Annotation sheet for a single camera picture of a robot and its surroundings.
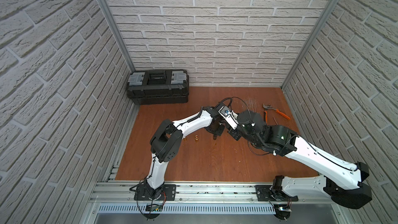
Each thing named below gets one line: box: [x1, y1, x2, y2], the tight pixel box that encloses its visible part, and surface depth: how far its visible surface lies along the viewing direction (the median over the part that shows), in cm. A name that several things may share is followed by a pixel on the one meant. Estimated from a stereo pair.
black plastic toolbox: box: [126, 69, 190, 106], surface depth 101 cm
